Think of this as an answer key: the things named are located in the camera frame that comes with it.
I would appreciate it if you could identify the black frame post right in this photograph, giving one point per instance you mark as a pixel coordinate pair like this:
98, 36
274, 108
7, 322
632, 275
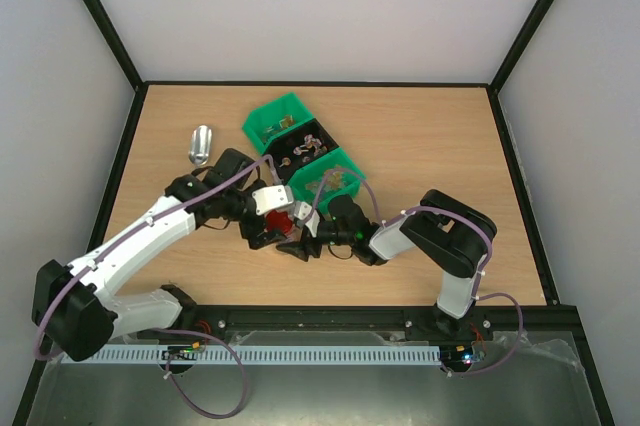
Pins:
522, 40

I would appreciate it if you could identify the black bin with swirl lollipops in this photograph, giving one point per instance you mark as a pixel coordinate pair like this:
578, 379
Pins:
298, 147

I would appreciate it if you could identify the green bin with lollipops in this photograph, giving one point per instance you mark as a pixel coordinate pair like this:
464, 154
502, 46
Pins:
272, 120

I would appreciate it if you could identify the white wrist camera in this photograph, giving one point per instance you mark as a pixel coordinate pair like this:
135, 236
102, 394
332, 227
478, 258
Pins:
307, 216
271, 198

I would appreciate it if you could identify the red jar lid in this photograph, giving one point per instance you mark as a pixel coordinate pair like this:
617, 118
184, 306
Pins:
280, 224

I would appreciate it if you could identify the silver metal scoop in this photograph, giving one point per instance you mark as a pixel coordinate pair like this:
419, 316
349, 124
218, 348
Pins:
200, 145

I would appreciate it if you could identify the black frame post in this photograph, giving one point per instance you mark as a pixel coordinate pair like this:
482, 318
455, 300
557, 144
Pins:
108, 31
522, 40

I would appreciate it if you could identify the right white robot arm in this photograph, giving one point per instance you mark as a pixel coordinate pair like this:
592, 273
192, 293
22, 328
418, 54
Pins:
456, 237

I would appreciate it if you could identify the black frame post left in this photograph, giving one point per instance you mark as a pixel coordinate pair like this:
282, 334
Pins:
108, 31

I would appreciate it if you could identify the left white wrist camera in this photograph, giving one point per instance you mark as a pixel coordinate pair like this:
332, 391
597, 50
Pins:
271, 198

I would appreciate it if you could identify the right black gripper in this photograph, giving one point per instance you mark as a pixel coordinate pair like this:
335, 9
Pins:
310, 234

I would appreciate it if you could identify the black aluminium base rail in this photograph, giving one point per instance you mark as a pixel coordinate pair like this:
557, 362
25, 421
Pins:
417, 323

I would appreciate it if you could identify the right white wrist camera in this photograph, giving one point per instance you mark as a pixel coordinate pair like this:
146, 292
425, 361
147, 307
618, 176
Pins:
307, 216

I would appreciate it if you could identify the green bin with gummy candies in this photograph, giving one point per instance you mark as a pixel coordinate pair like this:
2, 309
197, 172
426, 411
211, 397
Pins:
306, 181

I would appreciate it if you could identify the light blue cable duct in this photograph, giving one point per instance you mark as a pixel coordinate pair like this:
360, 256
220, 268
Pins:
271, 355

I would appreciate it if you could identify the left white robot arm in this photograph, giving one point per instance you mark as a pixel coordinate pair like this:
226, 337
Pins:
77, 308

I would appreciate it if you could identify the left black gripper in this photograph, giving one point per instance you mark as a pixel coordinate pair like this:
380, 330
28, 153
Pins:
249, 232

